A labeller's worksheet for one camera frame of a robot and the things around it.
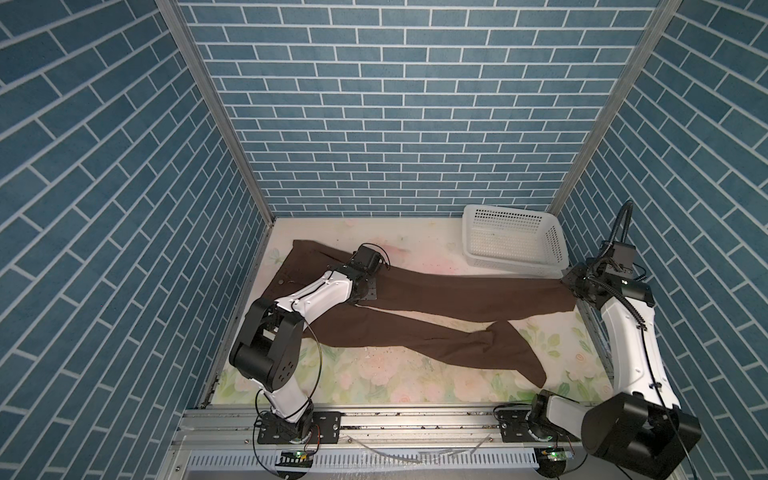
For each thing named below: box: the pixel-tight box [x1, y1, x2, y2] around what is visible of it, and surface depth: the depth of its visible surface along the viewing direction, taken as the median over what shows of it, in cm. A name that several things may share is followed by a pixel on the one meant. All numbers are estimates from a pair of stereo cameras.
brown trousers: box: [267, 240, 577, 388], surface depth 93 cm
